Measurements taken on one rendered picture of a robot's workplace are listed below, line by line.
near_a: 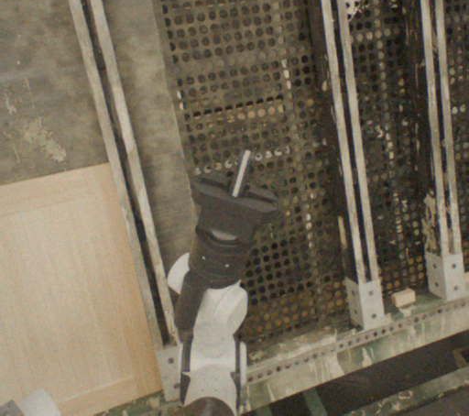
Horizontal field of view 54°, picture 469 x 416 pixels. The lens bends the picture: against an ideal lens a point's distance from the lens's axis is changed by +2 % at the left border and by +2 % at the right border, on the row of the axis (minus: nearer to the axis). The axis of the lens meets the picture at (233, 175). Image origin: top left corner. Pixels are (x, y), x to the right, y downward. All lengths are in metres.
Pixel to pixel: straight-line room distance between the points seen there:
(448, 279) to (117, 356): 0.88
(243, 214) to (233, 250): 0.06
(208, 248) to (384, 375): 1.74
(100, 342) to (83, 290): 0.13
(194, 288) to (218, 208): 0.13
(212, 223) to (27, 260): 0.55
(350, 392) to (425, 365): 0.38
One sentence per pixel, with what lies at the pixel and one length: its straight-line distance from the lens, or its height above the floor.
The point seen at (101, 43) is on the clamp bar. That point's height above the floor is 1.60.
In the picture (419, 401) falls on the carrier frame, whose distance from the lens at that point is 2.11.
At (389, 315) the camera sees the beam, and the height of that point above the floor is 0.90.
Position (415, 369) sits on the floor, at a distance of 2.37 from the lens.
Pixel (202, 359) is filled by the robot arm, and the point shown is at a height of 1.17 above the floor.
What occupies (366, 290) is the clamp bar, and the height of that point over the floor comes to 1.01.
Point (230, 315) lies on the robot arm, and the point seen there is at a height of 1.40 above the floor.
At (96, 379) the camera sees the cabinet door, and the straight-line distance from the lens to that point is 1.21.
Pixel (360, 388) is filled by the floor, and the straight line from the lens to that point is 2.26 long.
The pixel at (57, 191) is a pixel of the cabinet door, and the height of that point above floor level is 1.34.
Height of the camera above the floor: 2.03
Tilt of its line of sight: 43 degrees down
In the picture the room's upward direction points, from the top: straight up
